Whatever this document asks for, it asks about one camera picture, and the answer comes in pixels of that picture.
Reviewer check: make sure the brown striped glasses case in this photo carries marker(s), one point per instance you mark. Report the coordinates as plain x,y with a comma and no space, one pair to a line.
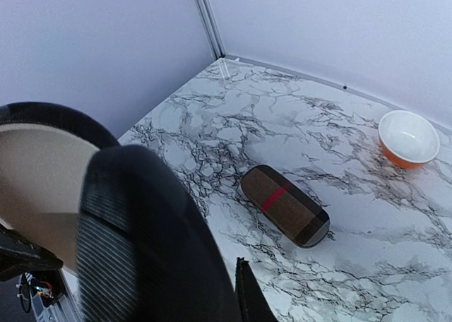
297,216

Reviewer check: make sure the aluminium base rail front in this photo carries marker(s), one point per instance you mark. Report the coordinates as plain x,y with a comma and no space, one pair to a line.
49,296

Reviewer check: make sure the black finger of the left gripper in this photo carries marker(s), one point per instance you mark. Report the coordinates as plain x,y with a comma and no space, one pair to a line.
19,255

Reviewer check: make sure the white bowl orange outside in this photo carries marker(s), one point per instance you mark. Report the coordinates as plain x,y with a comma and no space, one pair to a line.
408,140

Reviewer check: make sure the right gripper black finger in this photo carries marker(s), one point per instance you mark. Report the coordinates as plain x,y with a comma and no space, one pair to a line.
252,303

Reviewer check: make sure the black woven glasses case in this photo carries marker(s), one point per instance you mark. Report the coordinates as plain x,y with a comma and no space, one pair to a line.
115,215

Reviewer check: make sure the aluminium frame post left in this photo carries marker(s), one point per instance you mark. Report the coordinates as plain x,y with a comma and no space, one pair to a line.
211,28

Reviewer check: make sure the aluminium frame rail back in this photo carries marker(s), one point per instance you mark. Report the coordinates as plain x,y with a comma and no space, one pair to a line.
344,88

